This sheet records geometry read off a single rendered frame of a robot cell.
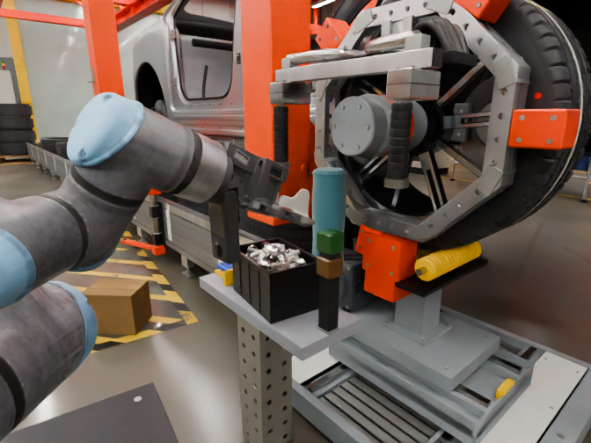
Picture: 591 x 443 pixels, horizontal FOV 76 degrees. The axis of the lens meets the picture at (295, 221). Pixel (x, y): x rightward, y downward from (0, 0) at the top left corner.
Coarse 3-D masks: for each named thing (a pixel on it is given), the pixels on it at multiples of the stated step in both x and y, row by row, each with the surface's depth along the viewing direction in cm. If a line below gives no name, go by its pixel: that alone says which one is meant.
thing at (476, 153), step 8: (488, 80) 125; (480, 88) 127; (488, 88) 125; (472, 96) 129; (480, 96) 127; (488, 96) 125; (472, 104) 130; (480, 104) 128; (488, 104) 122; (472, 120) 131; (480, 120) 124; (488, 120) 123; (472, 128) 131; (480, 128) 125; (472, 136) 132; (480, 136) 125; (464, 144) 134; (472, 144) 132; (480, 144) 130; (472, 152) 133; (480, 152) 131; (472, 160) 133; (480, 160) 131
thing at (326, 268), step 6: (318, 258) 73; (324, 258) 72; (336, 258) 72; (342, 258) 73; (318, 264) 73; (324, 264) 72; (330, 264) 71; (336, 264) 72; (342, 264) 73; (318, 270) 74; (324, 270) 72; (330, 270) 72; (336, 270) 73; (342, 270) 74; (324, 276) 73; (330, 276) 72; (336, 276) 73
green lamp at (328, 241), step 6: (318, 234) 72; (324, 234) 71; (330, 234) 71; (336, 234) 71; (342, 234) 72; (318, 240) 72; (324, 240) 71; (330, 240) 70; (336, 240) 71; (342, 240) 72; (318, 246) 72; (324, 246) 71; (330, 246) 70; (336, 246) 71; (342, 246) 72; (324, 252) 72; (330, 252) 71; (336, 252) 72
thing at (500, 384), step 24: (360, 360) 117; (384, 360) 116; (504, 360) 111; (528, 360) 113; (384, 384) 111; (408, 384) 104; (432, 384) 104; (480, 384) 106; (504, 384) 101; (528, 384) 112; (432, 408) 99; (456, 408) 98; (480, 408) 95; (504, 408) 101; (456, 432) 95; (480, 432) 92
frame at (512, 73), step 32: (416, 0) 81; (448, 0) 76; (352, 32) 95; (480, 32) 72; (512, 64) 69; (320, 96) 107; (512, 96) 70; (320, 128) 110; (320, 160) 112; (512, 160) 76; (352, 192) 110; (480, 192) 78; (384, 224) 98; (416, 224) 91; (448, 224) 85
